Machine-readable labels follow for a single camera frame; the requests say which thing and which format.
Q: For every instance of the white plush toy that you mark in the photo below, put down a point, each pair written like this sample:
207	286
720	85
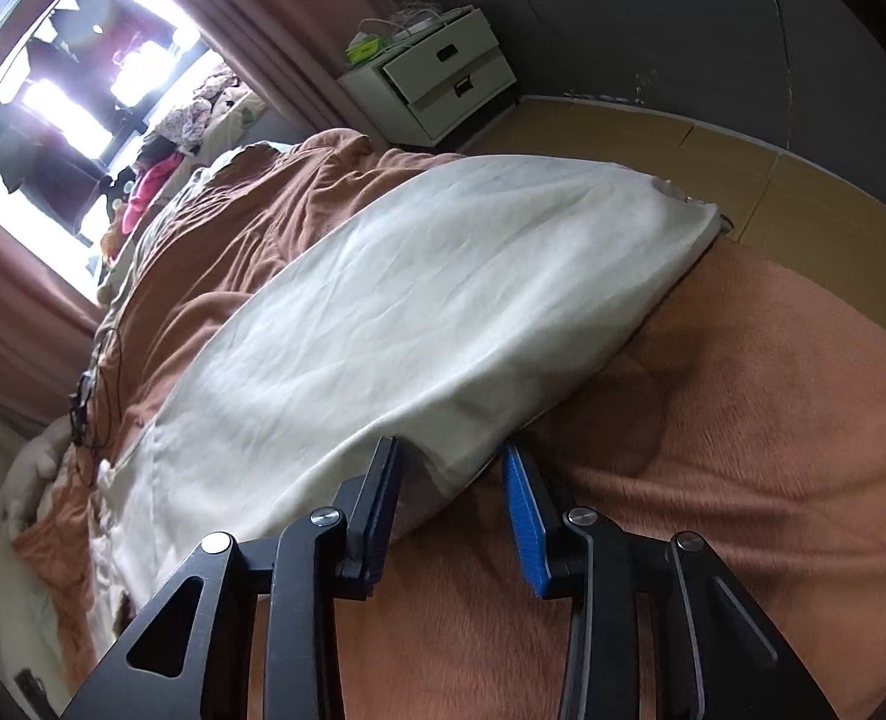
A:
26	472

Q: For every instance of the pile of clothes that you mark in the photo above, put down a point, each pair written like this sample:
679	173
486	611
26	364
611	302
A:
203	109

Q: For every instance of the white nightstand with drawers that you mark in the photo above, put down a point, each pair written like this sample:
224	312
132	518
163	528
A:
443	90

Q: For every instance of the cream pants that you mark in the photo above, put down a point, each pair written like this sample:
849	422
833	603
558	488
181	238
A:
413	300

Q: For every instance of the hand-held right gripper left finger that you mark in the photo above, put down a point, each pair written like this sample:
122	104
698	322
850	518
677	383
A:
384	510

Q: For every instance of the white power strip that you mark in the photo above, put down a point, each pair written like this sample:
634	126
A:
431	21

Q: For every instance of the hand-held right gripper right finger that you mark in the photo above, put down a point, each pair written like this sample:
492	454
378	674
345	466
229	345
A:
525	517

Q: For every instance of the pink curtain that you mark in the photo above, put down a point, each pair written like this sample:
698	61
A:
15	300
263	22

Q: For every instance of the white bed sheet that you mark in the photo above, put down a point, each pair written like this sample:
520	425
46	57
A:
30	600

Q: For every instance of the brown blanket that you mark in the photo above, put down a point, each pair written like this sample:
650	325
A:
712	427

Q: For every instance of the green tissue box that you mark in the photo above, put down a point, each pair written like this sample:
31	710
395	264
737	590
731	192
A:
364	49

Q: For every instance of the pink cloth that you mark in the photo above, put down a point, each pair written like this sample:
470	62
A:
146	191

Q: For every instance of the hanging dark garment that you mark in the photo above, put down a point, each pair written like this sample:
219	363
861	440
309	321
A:
30	142

